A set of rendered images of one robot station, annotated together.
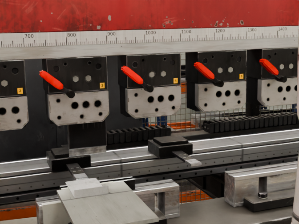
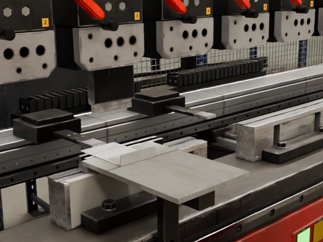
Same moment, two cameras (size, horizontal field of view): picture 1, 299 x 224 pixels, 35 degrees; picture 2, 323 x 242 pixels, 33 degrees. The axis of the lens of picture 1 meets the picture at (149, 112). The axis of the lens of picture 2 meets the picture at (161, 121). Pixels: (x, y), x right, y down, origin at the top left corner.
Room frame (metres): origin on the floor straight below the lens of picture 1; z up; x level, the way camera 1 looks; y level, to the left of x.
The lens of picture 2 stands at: (0.18, 0.48, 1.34)
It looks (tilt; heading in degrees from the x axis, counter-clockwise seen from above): 15 degrees down; 338
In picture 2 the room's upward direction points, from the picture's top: 1 degrees counter-clockwise
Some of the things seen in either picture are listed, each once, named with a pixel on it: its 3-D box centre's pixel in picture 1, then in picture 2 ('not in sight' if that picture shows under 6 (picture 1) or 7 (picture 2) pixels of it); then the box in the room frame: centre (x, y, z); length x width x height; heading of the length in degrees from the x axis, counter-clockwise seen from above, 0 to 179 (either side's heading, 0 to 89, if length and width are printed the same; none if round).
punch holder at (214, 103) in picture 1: (215, 79); (235, 11); (1.33, -0.19, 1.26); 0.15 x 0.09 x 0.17; 110
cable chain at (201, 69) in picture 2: (255, 122); (217, 71); (1.85, -0.42, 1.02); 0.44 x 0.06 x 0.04; 110
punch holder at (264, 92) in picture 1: (275, 75); (285, 7); (1.40, -0.38, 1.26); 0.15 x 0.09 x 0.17; 110
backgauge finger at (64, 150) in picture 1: (72, 163); (64, 129); (1.36, 0.23, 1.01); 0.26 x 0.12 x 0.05; 20
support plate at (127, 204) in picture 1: (103, 204); (163, 168); (1.07, 0.11, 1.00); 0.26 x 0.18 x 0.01; 20
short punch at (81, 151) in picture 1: (86, 137); (111, 87); (1.21, 0.16, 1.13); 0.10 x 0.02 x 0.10; 110
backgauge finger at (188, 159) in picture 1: (178, 150); (175, 105); (1.48, -0.09, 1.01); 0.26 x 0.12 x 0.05; 20
